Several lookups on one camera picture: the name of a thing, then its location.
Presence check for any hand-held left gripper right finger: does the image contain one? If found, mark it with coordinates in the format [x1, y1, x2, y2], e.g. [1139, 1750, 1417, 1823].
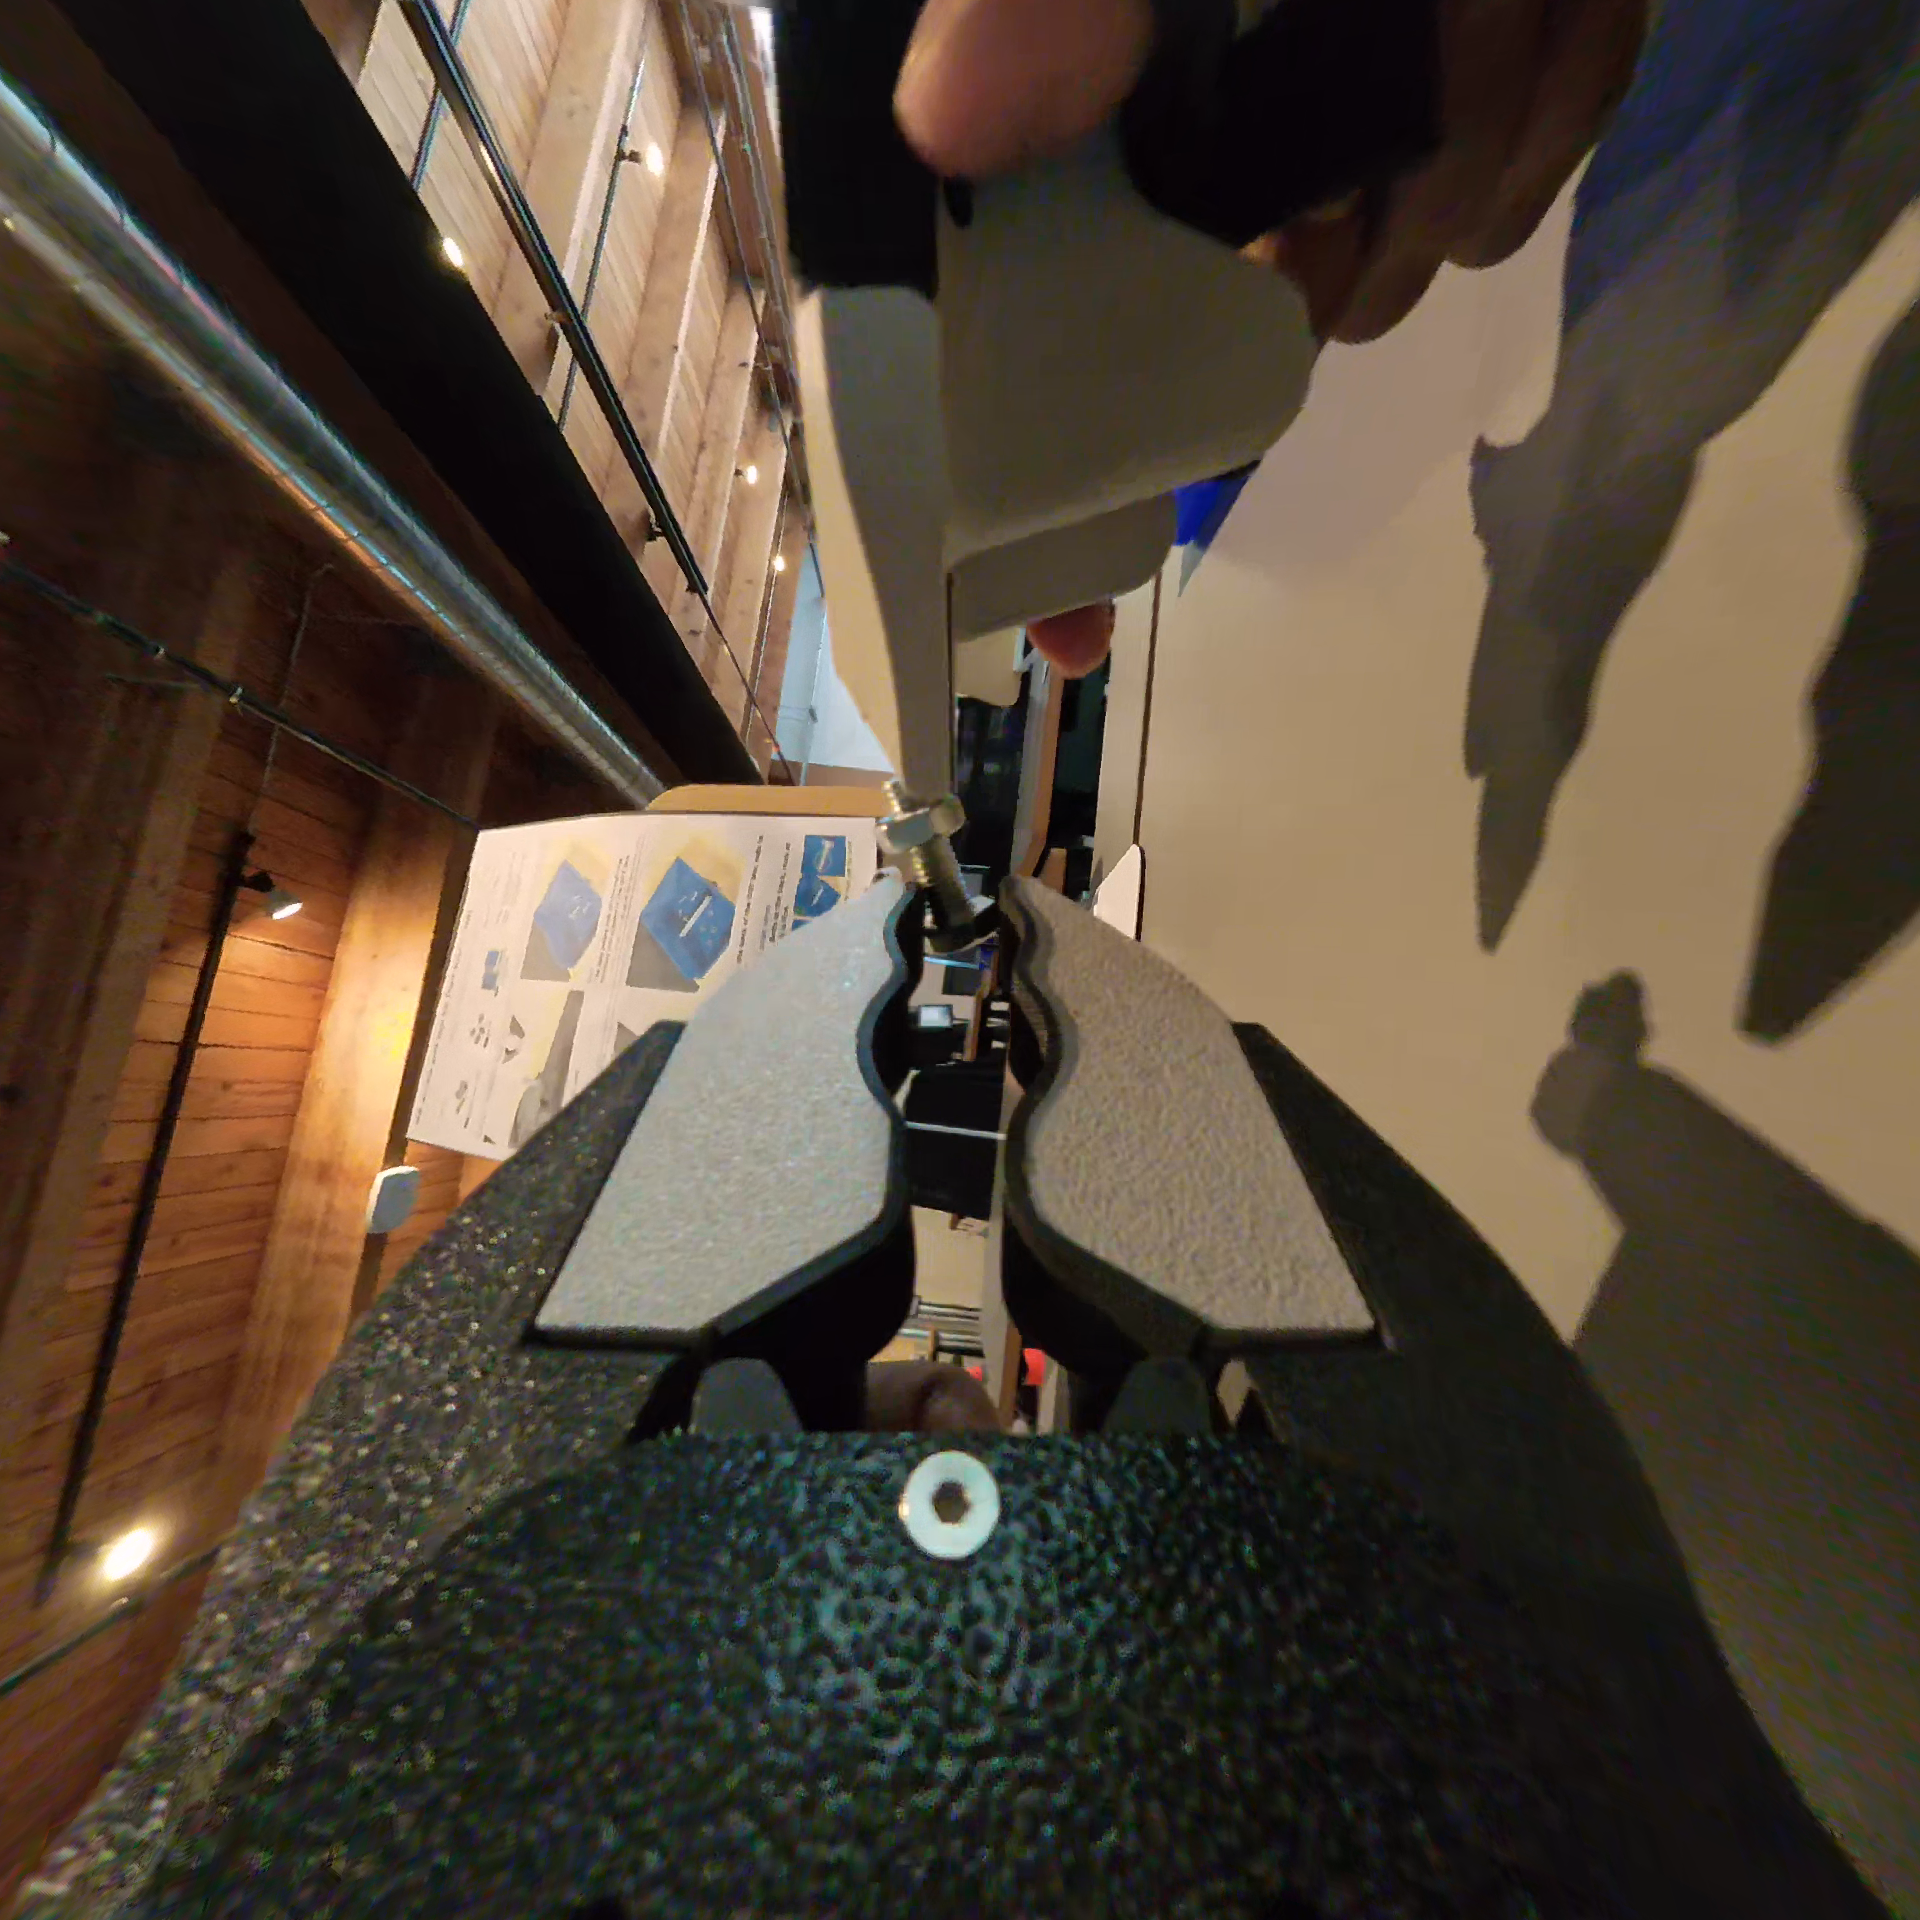
[1005, 879, 1382, 1352]

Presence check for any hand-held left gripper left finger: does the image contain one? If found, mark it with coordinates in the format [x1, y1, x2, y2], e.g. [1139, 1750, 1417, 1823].
[534, 879, 913, 1347]

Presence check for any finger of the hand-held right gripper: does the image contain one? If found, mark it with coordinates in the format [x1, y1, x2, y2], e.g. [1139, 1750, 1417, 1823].
[800, 285, 963, 797]
[947, 134, 1329, 639]

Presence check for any silver metal bolt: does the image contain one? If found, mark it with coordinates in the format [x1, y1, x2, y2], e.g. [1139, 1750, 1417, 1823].
[881, 781, 986, 917]

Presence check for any person's right hand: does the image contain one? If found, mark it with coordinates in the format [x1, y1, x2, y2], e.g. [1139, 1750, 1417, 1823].
[900, 0, 1646, 680]

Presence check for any printed poster sheet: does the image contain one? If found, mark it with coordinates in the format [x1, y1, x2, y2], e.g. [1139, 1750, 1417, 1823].
[412, 804, 888, 1165]

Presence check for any metal railing pole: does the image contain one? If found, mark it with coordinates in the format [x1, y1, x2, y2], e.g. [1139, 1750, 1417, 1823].
[0, 84, 667, 806]

